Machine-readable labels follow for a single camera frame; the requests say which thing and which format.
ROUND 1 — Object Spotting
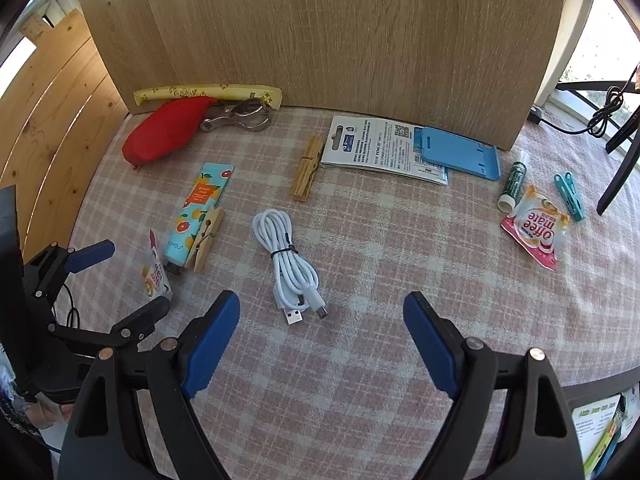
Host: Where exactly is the yellow green strip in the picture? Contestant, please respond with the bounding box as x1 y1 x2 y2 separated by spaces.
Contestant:
584 417 621 468

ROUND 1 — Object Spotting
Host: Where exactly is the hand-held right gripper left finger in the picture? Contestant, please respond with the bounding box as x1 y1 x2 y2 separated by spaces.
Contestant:
57 290 241 480

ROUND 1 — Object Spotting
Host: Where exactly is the white usb cable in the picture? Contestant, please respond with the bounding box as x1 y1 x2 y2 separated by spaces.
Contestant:
252 209 328 326

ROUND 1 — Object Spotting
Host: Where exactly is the red pouch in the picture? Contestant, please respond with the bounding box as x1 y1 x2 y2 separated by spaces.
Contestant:
122 96 221 170

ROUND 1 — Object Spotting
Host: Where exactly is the metal clamp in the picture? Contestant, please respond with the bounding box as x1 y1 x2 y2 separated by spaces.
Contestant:
199 99 275 135

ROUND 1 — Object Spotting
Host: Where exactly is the green white lip balm tube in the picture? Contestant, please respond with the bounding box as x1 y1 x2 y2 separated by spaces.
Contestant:
497 150 530 212

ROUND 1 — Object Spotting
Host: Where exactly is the blue phone stand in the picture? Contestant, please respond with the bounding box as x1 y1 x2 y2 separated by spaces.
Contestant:
413 126 501 181

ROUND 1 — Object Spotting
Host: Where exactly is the slatted wooden panel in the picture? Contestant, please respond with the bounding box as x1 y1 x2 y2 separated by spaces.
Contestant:
0 9 132 261

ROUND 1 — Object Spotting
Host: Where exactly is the white window frame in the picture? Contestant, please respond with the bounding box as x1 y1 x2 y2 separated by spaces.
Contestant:
534 0 601 107

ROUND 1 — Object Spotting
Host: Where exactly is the printed white card package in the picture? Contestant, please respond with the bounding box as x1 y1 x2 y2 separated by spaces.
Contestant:
320 115 451 187

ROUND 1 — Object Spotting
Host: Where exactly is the pink checked tablecloth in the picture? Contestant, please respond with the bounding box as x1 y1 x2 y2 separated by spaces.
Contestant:
65 105 640 480

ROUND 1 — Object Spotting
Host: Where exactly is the orange print hand cream tube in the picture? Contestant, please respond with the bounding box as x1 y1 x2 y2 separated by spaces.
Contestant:
165 162 235 275

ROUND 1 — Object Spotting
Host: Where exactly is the person's left hand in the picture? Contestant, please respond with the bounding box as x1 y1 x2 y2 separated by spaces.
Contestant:
22 400 76 431

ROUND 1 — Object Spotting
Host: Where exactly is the wooden clothespin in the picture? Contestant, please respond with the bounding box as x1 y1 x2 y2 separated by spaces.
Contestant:
289 135 325 202
184 206 225 274

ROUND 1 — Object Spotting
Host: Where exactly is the teal plastic clothespin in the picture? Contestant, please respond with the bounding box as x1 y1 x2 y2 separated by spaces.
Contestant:
553 172 587 222

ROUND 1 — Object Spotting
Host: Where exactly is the small pink white sachet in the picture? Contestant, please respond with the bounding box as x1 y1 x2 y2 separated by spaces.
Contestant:
141 230 173 306

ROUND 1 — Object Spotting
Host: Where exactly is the large cardboard box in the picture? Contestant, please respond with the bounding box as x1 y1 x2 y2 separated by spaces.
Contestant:
70 0 571 152

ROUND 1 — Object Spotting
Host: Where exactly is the black cable with controller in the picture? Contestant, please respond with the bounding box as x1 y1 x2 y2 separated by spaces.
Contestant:
527 65 640 138

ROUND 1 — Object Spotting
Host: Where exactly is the white printed leaflet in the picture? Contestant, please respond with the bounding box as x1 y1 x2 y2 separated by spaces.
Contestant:
570 394 623 461

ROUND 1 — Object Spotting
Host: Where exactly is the black curved rail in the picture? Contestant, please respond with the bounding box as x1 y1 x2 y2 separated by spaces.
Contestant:
554 78 631 111

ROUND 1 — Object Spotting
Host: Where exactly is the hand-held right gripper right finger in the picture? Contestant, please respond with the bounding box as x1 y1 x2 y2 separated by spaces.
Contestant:
402 290 586 480

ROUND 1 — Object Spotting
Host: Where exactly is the pink white coffee creamer sachet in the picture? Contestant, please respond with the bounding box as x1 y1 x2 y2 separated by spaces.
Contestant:
501 185 571 272

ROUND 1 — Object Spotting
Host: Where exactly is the long yellow packet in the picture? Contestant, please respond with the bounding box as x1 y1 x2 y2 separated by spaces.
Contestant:
134 81 282 110

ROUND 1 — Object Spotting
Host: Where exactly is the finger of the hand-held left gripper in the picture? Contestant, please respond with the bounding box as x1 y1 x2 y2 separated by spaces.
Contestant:
25 240 117 293
47 295 172 361

